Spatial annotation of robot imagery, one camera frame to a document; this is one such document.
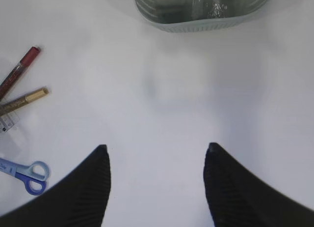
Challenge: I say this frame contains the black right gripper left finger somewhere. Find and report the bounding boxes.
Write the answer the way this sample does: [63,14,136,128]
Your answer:
[0,145,111,227]

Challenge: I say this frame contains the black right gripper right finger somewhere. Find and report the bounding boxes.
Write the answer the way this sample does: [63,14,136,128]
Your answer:
[203,142,314,227]

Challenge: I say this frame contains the blue scissors with sheath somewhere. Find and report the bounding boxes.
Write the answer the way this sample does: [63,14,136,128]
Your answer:
[0,158,50,196]

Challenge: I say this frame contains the clear plastic sheet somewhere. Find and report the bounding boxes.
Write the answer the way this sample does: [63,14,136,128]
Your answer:
[191,0,229,20]

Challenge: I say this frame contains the clear plastic ruler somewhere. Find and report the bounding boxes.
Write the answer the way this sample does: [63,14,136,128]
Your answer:
[0,108,19,135]

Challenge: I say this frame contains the gold glitter pen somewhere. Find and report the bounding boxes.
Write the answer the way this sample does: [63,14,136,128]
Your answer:
[0,87,49,116]

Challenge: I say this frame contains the red glitter pen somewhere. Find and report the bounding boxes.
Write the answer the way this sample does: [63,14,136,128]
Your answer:
[0,46,41,100]

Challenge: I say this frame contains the green plastic woven basket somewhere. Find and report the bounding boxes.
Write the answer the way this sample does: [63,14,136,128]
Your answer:
[134,0,269,33]

